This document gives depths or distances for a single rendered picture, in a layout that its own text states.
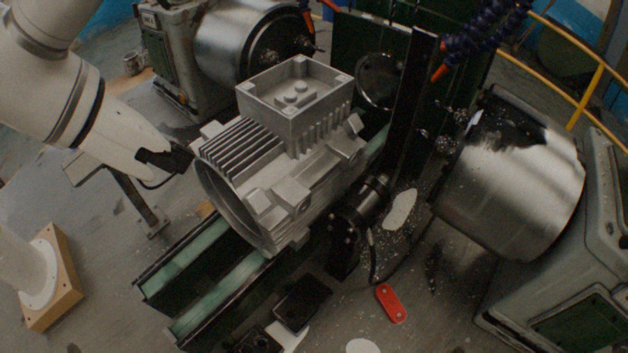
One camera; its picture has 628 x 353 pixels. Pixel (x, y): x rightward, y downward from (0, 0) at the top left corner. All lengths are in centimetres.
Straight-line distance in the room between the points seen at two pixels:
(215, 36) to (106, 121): 43
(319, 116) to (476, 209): 24
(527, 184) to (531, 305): 23
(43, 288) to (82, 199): 31
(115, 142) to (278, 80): 25
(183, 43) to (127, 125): 51
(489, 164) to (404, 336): 35
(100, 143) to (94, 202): 60
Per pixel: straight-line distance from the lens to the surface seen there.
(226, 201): 49
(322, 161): 38
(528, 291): 51
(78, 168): 53
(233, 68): 60
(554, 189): 42
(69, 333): 77
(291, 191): 34
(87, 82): 27
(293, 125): 33
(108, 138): 27
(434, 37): 30
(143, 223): 72
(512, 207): 41
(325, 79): 42
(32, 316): 82
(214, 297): 46
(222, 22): 65
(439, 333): 61
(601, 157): 54
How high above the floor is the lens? 135
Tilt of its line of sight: 51 degrees down
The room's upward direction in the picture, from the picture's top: 3 degrees clockwise
